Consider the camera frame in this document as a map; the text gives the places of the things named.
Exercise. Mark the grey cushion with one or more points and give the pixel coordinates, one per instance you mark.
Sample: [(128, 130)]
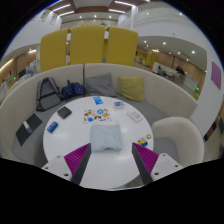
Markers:
[(100, 85)]

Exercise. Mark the yellow cartoon figure toy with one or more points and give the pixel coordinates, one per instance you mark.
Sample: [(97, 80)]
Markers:
[(143, 142)]

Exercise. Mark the dark grey wallet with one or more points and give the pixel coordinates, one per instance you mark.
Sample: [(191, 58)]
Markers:
[(64, 112)]

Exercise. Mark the curved beige sofa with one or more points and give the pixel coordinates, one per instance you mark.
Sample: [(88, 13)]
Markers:
[(166, 96)]

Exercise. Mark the colourful sticker sheet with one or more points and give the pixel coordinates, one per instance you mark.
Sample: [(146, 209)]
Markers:
[(96, 115)]

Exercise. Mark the light blue towel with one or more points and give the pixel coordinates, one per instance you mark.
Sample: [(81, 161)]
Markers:
[(106, 138)]

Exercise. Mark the blue rectangular box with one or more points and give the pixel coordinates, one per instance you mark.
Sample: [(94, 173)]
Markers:
[(52, 127)]

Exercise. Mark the white box with red print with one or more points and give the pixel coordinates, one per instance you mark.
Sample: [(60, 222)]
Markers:
[(134, 116)]

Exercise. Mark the ceiling lights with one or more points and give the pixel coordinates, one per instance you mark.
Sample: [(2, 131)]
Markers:
[(61, 7)]

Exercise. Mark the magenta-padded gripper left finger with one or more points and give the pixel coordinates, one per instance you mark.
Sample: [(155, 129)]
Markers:
[(55, 164)]

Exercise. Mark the yellow upholstered panel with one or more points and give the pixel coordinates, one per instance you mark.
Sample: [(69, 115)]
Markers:
[(53, 50), (87, 45), (121, 46)]

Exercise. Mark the beige armchair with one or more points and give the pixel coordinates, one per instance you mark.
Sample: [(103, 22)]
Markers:
[(180, 133)]

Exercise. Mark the purple wall poster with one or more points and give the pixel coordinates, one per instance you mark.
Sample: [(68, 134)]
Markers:
[(216, 75)]

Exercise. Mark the grey backpack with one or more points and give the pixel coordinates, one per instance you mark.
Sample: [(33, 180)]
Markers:
[(48, 95)]

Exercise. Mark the black laptop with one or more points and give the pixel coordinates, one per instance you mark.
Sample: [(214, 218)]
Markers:
[(34, 121)]

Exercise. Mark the person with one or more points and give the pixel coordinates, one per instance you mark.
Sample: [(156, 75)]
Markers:
[(180, 70)]

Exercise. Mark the blue and white tissue pack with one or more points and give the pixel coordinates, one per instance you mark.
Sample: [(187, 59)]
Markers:
[(119, 104)]

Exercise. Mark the olive green cushion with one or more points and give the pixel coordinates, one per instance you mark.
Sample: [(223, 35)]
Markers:
[(131, 88)]

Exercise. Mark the navy dotted bag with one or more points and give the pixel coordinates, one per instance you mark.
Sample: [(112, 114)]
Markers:
[(73, 89)]

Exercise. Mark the blue card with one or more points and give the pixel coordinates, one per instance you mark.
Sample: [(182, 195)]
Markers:
[(98, 100)]

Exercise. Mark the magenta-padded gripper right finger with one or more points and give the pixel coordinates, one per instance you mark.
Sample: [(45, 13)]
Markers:
[(165, 163)]

